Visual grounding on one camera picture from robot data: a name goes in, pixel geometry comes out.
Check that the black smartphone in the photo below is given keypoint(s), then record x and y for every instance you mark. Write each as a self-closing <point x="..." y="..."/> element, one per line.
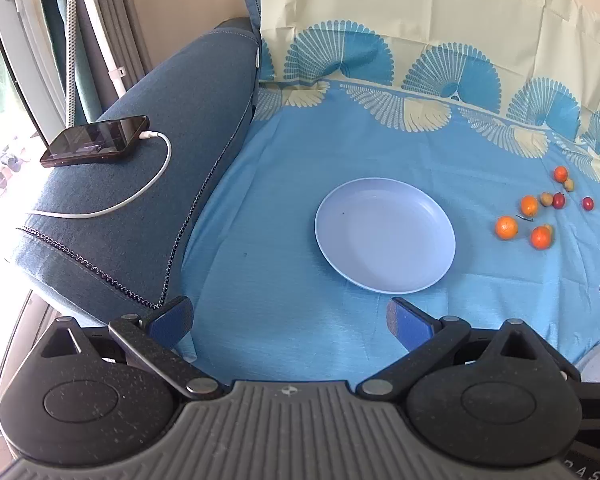
<point x="97" y="142"/>

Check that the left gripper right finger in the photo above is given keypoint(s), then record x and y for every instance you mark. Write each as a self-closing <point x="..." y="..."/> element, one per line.
<point x="431" y="344"/>

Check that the red cherry tomato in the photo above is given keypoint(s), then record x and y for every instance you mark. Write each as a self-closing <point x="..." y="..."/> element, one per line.
<point x="588" y="203"/>
<point x="558" y="201"/>

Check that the longan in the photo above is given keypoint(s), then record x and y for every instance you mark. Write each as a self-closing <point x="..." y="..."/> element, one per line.
<point x="546" y="199"/>
<point x="569" y="184"/>
<point x="550" y="229"/>

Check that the orange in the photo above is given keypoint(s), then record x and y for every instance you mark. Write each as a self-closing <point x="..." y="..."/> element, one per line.
<point x="506" y="228"/>
<point x="540" y="238"/>
<point x="529" y="206"/>

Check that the white braided pole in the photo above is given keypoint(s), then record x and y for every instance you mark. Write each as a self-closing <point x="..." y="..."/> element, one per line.
<point x="70" y="30"/>

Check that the light blue plate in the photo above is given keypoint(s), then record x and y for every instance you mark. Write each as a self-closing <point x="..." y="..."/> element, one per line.
<point x="385" y="236"/>

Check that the blue fan-pattern sheet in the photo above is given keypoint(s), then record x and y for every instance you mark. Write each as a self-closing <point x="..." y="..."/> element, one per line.
<point x="474" y="102"/>

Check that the white window frame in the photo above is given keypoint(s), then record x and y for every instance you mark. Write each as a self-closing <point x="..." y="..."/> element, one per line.
<point x="26" y="43"/>

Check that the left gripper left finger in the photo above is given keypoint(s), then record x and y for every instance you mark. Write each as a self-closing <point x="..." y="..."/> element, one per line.
<point x="148" y="343"/>

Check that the blue sofa armrest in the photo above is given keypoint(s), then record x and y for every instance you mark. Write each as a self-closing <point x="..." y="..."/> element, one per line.
<point x="107" y="239"/>

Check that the grey curtain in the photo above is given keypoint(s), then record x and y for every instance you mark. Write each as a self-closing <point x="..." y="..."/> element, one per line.
<point x="120" y="39"/>

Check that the orange top small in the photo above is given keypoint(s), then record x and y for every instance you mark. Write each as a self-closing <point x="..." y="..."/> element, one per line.
<point x="560" y="174"/>

